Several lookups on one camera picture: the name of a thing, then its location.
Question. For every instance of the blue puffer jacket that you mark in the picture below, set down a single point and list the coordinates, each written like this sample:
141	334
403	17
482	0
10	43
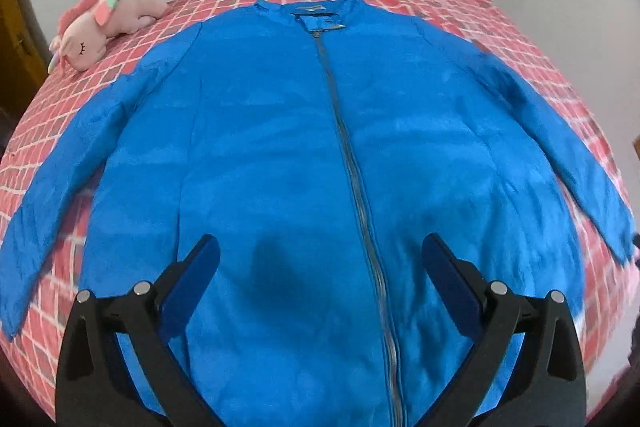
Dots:
319	143

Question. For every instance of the red checkered bed sheet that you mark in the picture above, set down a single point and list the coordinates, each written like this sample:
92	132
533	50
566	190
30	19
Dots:
30	359

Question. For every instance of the brown wooden door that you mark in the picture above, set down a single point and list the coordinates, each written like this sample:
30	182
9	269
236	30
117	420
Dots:
23	63

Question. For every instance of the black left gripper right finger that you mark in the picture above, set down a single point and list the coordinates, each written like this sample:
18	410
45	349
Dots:
547	385

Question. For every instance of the pink unicorn plush toy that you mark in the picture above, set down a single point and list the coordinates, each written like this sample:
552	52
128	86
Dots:
85	30

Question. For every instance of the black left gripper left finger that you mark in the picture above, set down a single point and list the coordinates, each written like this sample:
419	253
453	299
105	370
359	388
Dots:
94	385

